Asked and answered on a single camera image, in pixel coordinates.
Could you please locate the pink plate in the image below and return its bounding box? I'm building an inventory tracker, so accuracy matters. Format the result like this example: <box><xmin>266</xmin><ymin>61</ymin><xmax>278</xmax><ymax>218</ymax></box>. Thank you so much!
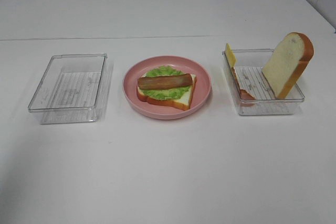
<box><xmin>123</xmin><ymin>56</ymin><xmax>212</xmax><ymax>120</ymax></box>

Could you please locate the bread slice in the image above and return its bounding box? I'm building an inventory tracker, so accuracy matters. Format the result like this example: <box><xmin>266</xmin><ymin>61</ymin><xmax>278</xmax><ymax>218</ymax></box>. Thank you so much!
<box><xmin>262</xmin><ymin>32</ymin><xmax>314</xmax><ymax>99</ymax></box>
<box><xmin>136</xmin><ymin>74</ymin><xmax>197</xmax><ymax>111</ymax></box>

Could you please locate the clear right plastic tray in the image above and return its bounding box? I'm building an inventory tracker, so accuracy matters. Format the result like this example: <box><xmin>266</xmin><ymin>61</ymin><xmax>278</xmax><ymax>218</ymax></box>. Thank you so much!
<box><xmin>222</xmin><ymin>49</ymin><xmax>305</xmax><ymax>116</ymax></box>

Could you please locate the bacon strip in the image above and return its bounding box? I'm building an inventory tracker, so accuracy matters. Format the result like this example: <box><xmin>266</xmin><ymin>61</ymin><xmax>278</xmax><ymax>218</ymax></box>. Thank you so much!
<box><xmin>230</xmin><ymin>67</ymin><xmax>255</xmax><ymax>107</ymax></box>
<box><xmin>138</xmin><ymin>73</ymin><xmax>193</xmax><ymax>90</ymax></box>

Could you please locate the green lettuce leaf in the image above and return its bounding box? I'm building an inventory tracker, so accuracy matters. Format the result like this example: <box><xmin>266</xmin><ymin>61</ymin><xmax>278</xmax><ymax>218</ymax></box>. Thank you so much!
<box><xmin>140</xmin><ymin>66</ymin><xmax>191</xmax><ymax>100</ymax></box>

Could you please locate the clear left plastic tray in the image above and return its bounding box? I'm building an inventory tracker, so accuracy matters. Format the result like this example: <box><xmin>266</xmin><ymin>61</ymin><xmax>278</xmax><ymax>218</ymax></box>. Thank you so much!
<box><xmin>28</xmin><ymin>54</ymin><xmax>111</xmax><ymax>124</ymax></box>

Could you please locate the clear plastic tray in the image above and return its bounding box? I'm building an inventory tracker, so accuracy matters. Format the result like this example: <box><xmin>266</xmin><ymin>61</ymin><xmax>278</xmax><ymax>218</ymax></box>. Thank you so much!
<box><xmin>222</xmin><ymin>49</ymin><xmax>305</xmax><ymax>116</ymax></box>
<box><xmin>28</xmin><ymin>54</ymin><xmax>111</xmax><ymax>124</ymax></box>

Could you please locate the yellow cheese slice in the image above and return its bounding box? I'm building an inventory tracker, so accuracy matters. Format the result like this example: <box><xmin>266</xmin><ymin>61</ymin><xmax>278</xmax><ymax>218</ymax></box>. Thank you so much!
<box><xmin>224</xmin><ymin>43</ymin><xmax>236</xmax><ymax>68</ymax></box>

